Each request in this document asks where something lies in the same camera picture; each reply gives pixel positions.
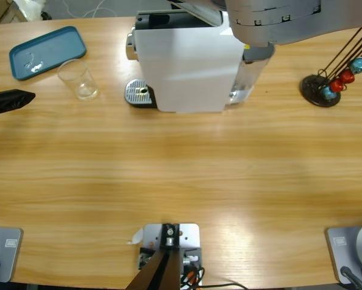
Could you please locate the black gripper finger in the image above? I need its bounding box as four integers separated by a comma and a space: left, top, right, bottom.
0, 89, 37, 118

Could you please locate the clear drinking glass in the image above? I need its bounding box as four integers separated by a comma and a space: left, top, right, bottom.
57, 59, 100, 102

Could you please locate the white capsule coffee machine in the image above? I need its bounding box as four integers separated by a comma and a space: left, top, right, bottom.
126, 0, 248, 115

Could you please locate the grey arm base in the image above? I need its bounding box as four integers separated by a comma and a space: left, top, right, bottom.
325, 222, 362, 285
0, 227, 24, 283

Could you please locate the red coffee capsule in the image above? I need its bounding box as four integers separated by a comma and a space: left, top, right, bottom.
330, 79, 346, 94
340, 69, 356, 85

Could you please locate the teal plastic tray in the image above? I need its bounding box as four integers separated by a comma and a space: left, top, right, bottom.
8, 25, 88, 82

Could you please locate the white plastic bag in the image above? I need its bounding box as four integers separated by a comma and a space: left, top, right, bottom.
13, 0, 48, 21

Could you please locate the white tape scrap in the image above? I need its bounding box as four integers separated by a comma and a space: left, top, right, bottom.
126, 228, 144, 246

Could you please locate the black capsule stand with rods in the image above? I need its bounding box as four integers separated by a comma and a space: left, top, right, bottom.
300, 26, 362, 108

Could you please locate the white floor cable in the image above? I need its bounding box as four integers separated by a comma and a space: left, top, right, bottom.
62, 0, 128, 19

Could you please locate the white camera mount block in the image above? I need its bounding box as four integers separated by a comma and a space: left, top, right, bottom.
137, 222, 203, 288

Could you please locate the dark camera post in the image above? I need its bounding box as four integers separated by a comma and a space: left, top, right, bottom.
128, 223, 181, 290

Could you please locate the black base cable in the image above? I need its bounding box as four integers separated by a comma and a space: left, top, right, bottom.
340, 265, 362, 290

